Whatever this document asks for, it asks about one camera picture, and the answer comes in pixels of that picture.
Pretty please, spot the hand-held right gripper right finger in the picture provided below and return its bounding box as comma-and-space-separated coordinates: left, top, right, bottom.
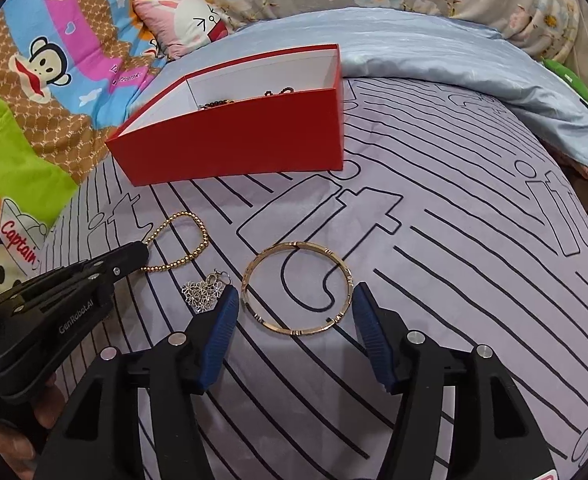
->
351, 282, 557, 480

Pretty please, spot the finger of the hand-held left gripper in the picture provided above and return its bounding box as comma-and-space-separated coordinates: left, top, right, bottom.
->
0, 241, 149, 311

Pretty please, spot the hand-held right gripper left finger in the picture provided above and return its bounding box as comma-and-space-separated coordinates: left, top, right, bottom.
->
36, 285, 239, 480

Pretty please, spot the silver flower earring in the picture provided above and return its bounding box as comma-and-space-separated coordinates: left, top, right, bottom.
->
181, 270, 232, 315

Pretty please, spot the gold bead bracelet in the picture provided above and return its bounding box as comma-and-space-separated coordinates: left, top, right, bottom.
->
139, 211, 209, 275

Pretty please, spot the gold bangle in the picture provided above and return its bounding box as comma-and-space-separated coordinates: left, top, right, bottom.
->
241, 241, 355, 337

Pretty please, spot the red cardboard box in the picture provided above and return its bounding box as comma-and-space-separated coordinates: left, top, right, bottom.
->
105, 43, 345, 187

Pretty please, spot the dark brown bead bracelet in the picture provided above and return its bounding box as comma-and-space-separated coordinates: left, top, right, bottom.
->
196, 97, 237, 111

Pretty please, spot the person's left hand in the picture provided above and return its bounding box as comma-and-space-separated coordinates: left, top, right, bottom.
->
0, 379, 68, 463

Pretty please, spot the grey striped blanket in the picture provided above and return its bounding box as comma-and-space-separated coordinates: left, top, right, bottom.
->
39, 77, 588, 480

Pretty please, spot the cartoon monkey blanket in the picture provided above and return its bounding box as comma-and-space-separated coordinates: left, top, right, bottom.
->
0, 0, 175, 301

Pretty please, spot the pink rabbit pillow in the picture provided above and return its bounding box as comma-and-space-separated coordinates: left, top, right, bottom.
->
133, 0, 235, 61

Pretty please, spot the light blue satin sheet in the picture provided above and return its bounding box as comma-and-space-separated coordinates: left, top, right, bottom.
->
174, 7, 588, 186

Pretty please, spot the green plush item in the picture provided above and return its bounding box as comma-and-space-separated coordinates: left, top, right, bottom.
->
541, 57, 588, 111

